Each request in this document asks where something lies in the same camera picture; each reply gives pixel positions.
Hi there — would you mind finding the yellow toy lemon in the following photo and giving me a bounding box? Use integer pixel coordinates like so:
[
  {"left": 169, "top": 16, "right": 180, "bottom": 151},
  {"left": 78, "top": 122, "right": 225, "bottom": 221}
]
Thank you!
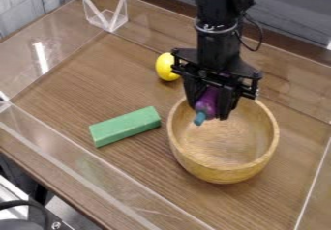
[{"left": 156, "top": 52, "right": 180, "bottom": 81}]

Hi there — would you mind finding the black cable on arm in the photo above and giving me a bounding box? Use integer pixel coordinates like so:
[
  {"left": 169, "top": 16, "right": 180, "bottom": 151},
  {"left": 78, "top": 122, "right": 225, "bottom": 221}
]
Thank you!
[{"left": 235, "top": 13, "right": 265, "bottom": 53}]

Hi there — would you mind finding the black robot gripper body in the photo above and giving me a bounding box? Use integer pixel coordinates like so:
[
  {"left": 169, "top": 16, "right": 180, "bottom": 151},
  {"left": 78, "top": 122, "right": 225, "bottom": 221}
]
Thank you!
[{"left": 170, "top": 23, "right": 263, "bottom": 100}]

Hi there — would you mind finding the purple toy eggplant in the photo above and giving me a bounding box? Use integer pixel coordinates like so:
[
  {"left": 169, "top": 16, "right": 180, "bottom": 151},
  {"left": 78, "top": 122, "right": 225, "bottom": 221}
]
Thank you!
[{"left": 194, "top": 86, "right": 217, "bottom": 126}]

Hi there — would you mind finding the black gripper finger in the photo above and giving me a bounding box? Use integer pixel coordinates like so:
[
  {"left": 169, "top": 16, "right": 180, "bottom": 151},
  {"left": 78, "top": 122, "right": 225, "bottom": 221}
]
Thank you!
[
  {"left": 182, "top": 74, "right": 207, "bottom": 108},
  {"left": 217, "top": 85, "right": 240, "bottom": 121}
]

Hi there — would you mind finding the brown wooden bowl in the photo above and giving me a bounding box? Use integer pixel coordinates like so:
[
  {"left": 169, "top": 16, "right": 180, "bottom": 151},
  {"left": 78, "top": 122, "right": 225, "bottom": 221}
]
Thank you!
[{"left": 166, "top": 98, "right": 280, "bottom": 184}]

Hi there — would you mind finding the clear acrylic tray wall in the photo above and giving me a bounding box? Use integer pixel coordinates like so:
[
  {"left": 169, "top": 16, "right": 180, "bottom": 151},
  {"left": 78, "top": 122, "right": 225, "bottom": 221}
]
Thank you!
[{"left": 0, "top": 0, "right": 331, "bottom": 230}]

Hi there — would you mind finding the green rectangular block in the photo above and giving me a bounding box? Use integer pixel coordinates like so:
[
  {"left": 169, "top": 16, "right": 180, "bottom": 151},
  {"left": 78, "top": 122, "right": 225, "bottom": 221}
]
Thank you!
[{"left": 90, "top": 106, "right": 162, "bottom": 148}]

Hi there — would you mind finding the black cable bottom left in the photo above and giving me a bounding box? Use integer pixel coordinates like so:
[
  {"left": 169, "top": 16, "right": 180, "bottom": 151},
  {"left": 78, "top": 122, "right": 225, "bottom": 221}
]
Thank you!
[{"left": 0, "top": 199, "right": 47, "bottom": 230}]

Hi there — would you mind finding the black metal bracket with bolt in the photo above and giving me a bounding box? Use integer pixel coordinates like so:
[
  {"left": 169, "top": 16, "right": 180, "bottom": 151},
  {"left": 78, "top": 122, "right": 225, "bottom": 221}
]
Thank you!
[{"left": 27, "top": 204, "right": 78, "bottom": 230}]

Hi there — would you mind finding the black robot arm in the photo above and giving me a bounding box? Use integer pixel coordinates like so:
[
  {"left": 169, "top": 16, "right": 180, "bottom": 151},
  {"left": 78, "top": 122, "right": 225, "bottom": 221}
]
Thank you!
[{"left": 172, "top": 0, "right": 263, "bottom": 125}]

